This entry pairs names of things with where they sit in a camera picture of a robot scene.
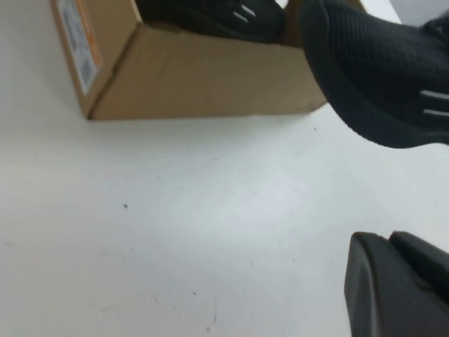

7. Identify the brown cardboard shoe box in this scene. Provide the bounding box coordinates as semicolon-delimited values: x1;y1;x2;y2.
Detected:
51;0;366;121

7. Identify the black sneaker with white stripes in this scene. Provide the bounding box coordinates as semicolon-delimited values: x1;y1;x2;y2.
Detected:
135;0;287;45
296;0;449;150

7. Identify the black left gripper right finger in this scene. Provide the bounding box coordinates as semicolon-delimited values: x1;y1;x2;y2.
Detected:
387;230;449;282

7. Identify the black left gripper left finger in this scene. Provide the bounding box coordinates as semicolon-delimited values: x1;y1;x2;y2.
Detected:
343;231;449;337

